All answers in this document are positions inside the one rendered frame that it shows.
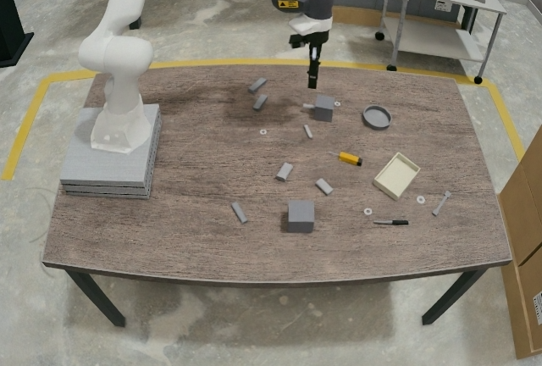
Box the cream open shallow tray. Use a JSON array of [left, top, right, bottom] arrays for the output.
[[373, 152, 420, 201]]

